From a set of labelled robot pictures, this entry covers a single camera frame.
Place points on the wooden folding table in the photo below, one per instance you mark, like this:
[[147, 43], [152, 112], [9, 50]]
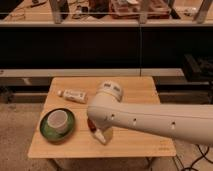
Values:
[[80, 144]]

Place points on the red tray on shelf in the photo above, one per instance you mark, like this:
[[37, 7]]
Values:
[[131, 9]]

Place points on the white cup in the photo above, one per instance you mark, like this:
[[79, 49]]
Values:
[[58, 120]]

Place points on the green plate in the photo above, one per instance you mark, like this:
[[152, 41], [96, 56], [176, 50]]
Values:
[[49, 134]]

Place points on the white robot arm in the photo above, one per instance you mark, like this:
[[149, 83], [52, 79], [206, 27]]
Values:
[[192, 123]]

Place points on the red sauce packet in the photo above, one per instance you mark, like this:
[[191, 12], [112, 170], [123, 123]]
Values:
[[91, 125]]

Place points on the white tube bottle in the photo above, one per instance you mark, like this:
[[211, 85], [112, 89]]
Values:
[[73, 95]]

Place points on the long wooden workbench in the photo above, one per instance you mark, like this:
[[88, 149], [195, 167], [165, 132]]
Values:
[[95, 13]]

